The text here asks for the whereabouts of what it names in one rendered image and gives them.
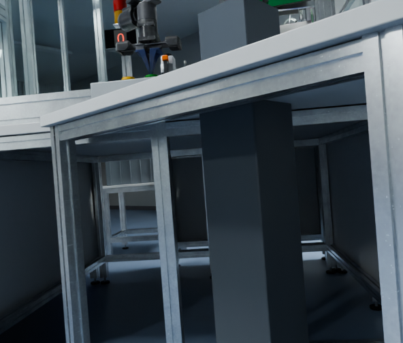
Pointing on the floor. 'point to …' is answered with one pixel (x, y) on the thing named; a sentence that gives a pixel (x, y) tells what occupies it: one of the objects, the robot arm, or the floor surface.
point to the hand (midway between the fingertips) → (150, 63)
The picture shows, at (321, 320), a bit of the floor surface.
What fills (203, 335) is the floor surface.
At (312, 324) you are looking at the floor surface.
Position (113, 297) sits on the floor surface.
